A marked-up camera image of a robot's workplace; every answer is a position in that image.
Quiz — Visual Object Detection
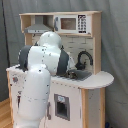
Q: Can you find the grey dispenser panel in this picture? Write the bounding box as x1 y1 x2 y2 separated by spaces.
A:
54 94 70 120

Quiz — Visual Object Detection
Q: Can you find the grey toy sink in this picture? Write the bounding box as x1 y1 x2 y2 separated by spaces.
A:
65 69 92 81

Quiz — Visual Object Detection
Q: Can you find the toy microwave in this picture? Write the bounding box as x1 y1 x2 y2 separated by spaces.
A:
54 14 92 34

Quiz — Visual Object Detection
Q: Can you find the grey range hood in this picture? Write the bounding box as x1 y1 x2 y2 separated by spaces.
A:
24 16 51 34

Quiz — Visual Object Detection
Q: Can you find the black toy faucet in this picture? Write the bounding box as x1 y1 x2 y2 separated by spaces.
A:
75 51 93 70

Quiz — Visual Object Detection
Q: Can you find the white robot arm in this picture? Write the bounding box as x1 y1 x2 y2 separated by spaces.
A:
13 31 75 128

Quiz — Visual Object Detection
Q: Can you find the wooden toy kitchen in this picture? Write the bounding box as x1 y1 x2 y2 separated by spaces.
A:
7 11 114 128

